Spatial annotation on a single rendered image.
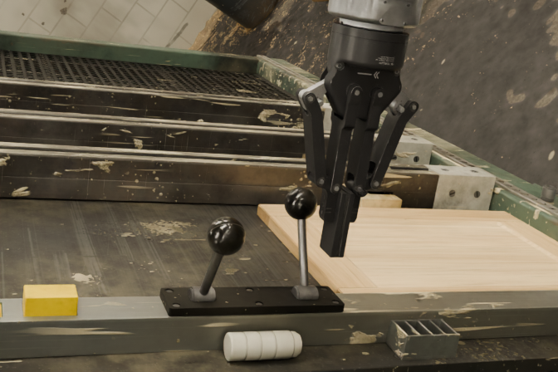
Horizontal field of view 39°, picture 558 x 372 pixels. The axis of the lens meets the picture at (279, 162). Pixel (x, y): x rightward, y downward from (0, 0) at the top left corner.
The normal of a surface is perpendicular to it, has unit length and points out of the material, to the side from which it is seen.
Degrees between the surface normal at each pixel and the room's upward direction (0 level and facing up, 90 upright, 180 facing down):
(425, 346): 89
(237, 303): 59
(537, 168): 0
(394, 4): 90
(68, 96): 90
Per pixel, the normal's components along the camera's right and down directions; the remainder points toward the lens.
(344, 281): 0.15, -0.96
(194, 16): 0.43, 0.14
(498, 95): -0.72, -0.53
